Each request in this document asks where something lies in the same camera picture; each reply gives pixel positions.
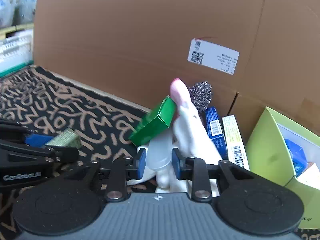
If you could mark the blue box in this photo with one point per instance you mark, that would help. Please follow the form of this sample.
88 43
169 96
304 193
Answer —
213 120

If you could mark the white shipping label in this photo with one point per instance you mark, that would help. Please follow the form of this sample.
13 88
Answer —
213 57

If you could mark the steel wool scrubber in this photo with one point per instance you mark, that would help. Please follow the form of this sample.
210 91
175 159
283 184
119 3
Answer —
201 95

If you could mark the white pink-tipped glove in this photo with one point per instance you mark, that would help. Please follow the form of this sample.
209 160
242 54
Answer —
190 130

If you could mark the blue green packet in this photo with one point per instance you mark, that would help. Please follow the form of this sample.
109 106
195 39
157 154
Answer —
297 155

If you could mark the long green box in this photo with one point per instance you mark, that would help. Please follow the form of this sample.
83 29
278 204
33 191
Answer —
155 122

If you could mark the yellow cardboard box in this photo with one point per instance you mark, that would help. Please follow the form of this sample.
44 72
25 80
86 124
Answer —
232 135

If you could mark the white orange pack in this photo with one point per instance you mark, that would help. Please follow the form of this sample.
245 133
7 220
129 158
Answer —
310 177

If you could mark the large brown cardboard box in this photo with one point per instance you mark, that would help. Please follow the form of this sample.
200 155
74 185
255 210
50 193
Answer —
125 30

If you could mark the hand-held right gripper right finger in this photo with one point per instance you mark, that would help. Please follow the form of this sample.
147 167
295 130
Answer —
176 165

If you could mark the translucent plastic cup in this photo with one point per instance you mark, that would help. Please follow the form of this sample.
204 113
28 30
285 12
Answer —
158 155

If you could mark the green plastic tray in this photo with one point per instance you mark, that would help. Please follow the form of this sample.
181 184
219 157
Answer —
12 70

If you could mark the small green patterned box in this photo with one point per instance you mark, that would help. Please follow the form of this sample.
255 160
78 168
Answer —
66 138

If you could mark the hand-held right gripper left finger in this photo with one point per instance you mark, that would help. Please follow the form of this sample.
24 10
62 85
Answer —
141 165

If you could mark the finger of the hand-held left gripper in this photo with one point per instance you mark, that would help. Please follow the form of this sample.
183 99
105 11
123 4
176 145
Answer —
66 155
37 140

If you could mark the grey plastic-wrapped bundle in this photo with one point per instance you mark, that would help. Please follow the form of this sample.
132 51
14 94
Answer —
15 10

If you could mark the light green box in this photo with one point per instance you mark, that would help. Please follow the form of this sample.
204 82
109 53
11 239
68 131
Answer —
267 142

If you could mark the white knit glove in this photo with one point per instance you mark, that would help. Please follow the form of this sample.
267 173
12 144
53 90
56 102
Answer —
162 180

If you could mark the white plastic crate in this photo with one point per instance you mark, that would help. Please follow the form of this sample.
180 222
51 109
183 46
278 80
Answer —
15 50

